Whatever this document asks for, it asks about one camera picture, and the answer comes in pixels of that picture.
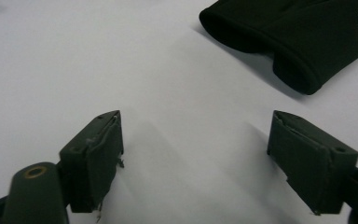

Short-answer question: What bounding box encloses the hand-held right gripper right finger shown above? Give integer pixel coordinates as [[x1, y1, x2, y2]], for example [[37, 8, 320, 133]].
[[267, 109, 358, 216]]

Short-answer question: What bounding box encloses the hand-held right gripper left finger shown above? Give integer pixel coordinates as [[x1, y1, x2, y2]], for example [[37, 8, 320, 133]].
[[59, 109, 125, 214]]

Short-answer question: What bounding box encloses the black glove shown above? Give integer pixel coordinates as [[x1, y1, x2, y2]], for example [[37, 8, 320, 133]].
[[271, 18, 358, 96], [199, 0, 358, 54]]

